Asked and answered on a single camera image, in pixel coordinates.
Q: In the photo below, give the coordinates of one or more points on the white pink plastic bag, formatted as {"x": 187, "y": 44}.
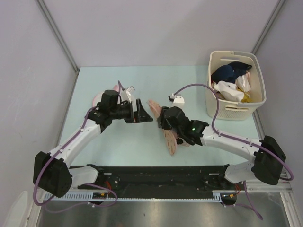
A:
{"x": 243, "y": 82}

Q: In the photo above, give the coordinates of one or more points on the white slotted cable duct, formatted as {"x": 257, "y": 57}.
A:
{"x": 104, "y": 196}

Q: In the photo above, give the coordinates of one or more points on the dark navy garment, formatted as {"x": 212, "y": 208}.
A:
{"x": 230, "y": 72}

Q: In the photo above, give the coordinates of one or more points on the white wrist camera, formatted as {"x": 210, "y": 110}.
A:
{"x": 127, "y": 94}
{"x": 177, "y": 101}

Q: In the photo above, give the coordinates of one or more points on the floral orange bra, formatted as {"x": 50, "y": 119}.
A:
{"x": 172, "y": 140}

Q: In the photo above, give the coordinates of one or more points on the yellow garment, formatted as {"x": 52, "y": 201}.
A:
{"x": 246, "y": 96}

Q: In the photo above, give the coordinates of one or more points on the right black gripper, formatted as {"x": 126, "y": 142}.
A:
{"x": 161, "y": 120}

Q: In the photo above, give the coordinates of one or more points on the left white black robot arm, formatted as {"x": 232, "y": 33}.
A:
{"x": 52, "y": 171}

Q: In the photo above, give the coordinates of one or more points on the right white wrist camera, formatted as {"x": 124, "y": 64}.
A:
{"x": 177, "y": 101}

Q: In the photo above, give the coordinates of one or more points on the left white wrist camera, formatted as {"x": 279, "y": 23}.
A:
{"x": 127, "y": 94}

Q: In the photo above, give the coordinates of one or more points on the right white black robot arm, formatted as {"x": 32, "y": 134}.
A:
{"x": 264, "y": 158}

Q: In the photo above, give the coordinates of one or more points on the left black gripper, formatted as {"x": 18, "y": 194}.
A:
{"x": 139, "y": 116}

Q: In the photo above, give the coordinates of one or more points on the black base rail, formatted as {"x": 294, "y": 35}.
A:
{"x": 164, "y": 180}

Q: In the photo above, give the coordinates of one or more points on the cream plastic laundry basket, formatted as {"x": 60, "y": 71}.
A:
{"x": 236, "y": 111}

